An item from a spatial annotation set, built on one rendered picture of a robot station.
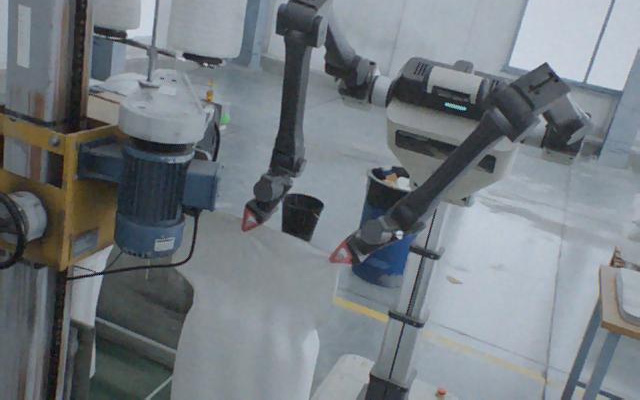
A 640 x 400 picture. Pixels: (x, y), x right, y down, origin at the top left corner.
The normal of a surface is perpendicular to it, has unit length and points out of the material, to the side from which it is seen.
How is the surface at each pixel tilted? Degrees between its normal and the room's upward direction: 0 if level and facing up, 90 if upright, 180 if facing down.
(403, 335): 90
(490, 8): 90
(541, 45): 90
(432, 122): 40
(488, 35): 90
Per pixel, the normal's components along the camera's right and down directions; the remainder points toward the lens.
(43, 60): -0.38, 0.24
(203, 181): 0.03, 0.34
